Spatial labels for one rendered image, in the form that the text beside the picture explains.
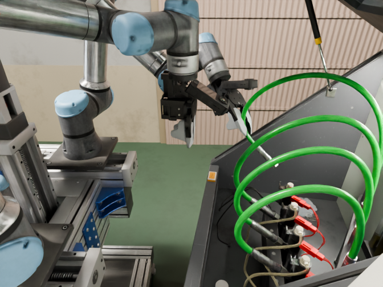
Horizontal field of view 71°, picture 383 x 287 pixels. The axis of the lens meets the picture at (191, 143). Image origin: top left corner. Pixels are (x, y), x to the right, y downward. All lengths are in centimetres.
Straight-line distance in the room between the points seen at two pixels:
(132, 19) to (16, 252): 45
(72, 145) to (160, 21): 66
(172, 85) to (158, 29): 16
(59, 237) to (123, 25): 56
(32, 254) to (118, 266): 121
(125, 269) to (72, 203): 78
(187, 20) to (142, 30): 11
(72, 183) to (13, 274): 61
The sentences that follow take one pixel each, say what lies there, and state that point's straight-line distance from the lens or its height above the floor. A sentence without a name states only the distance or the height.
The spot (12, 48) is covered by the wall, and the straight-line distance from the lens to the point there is 332.
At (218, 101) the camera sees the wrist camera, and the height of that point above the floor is 137.
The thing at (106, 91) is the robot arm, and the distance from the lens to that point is 114.
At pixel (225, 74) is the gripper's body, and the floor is 137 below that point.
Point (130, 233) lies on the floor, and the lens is 217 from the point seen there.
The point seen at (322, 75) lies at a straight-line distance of 74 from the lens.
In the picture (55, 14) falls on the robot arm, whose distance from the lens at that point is 60.
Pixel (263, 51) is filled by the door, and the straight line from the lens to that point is 281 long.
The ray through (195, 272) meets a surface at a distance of 80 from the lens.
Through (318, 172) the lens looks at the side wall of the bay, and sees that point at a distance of 119.
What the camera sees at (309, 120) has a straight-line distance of 61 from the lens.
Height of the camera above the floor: 162
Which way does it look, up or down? 31 degrees down
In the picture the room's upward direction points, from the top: straight up
